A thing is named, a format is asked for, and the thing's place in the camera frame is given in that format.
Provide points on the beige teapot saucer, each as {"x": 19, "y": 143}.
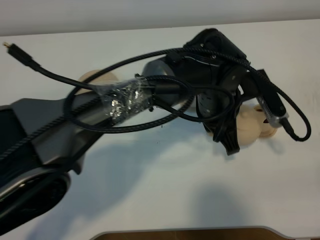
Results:
{"x": 107, "y": 78}

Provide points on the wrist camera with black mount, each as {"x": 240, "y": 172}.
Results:
{"x": 258, "y": 85}

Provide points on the beige teapot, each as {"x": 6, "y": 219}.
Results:
{"x": 251, "y": 124}

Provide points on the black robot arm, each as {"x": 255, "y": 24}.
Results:
{"x": 41, "y": 141}

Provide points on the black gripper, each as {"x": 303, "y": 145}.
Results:
{"x": 206, "y": 69}

